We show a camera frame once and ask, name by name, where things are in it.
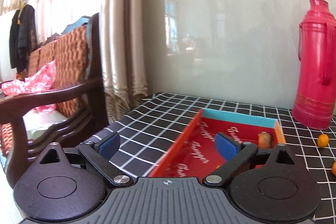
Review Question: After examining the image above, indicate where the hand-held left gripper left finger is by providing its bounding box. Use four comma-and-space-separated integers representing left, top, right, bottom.
39, 132, 134, 186

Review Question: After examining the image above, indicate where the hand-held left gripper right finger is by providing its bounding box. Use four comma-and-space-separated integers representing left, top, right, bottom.
204, 133, 297, 186

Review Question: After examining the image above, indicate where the colourful cardboard box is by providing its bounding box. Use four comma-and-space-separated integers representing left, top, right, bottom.
148, 109, 286, 178

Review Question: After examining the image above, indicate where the cut orange piece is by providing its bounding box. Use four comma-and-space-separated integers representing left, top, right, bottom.
258, 132, 272, 148

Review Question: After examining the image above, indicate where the black grid tablecloth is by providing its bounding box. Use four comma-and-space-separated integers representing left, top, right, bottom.
79, 92, 336, 222

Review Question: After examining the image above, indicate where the dark wooden chair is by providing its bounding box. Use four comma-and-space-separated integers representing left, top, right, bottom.
0, 13, 109, 189

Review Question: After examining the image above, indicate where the pink checkered cloth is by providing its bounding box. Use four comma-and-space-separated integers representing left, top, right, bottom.
1, 60, 57, 113

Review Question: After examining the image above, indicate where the small orange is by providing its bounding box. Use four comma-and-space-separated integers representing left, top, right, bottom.
317, 134, 329, 148

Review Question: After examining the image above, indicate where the orange woven chair cushion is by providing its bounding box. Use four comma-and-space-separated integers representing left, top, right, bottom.
0, 25, 90, 156

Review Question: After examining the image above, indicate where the beige curtain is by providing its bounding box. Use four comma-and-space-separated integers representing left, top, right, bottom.
101, 0, 149, 125

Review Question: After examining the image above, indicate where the red thermos flask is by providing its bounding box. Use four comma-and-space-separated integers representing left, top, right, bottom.
292, 0, 336, 130

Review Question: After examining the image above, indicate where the blue cushion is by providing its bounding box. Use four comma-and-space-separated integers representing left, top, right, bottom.
63, 17, 90, 33

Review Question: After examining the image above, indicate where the black coat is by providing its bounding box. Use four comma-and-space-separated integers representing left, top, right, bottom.
9, 4, 36, 73

